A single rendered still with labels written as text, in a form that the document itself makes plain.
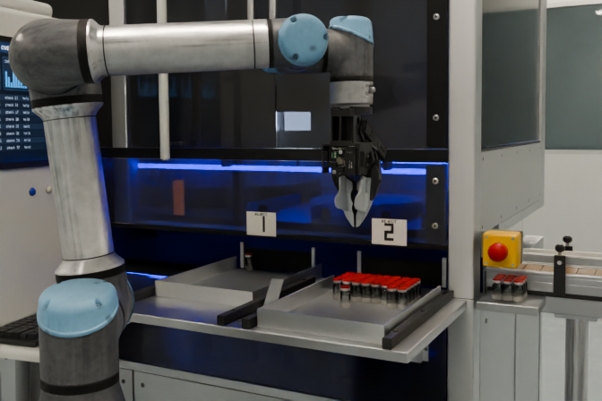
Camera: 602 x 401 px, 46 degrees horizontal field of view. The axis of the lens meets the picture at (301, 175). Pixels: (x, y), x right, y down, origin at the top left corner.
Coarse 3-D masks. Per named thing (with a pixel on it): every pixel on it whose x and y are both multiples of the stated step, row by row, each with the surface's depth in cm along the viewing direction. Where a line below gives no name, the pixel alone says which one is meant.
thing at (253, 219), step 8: (248, 216) 179; (256, 216) 178; (264, 216) 177; (272, 216) 176; (248, 224) 179; (256, 224) 178; (272, 224) 176; (248, 232) 179; (256, 232) 178; (264, 232) 177; (272, 232) 176
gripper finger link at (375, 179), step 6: (378, 162) 123; (372, 168) 123; (378, 168) 124; (372, 174) 124; (378, 174) 123; (372, 180) 124; (378, 180) 123; (372, 186) 124; (378, 186) 124; (372, 192) 124; (372, 198) 124
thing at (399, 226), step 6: (372, 222) 164; (378, 222) 163; (384, 222) 162; (390, 222) 161; (396, 222) 161; (402, 222) 160; (372, 228) 164; (378, 228) 163; (384, 228) 162; (390, 228) 162; (396, 228) 161; (402, 228) 160; (372, 234) 164; (378, 234) 163; (390, 234) 162; (396, 234) 161; (402, 234) 160; (372, 240) 164; (378, 240) 163; (396, 240) 161; (402, 240) 160
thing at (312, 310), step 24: (312, 288) 155; (264, 312) 135; (288, 312) 132; (312, 312) 145; (336, 312) 144; (360, 312) 144; (384, 312) 144; (408, 312) 135; (336, 336) 128; (360, 336) 126; (384, 336) 124
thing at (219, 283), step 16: (192, 272) 173; (208, 272) 179; (224, 272) 186; (240, 272) 185; (256, 272) 185; (272, 272) 185; (304, 272) 170; (320, 272) 178; (160, 288) 160; (176, 288) 158; (192, 288) 156; (208, 288) 154; (224, 288) 152; (240, 288) 167; (256, 288) 167; (240, 304) 151
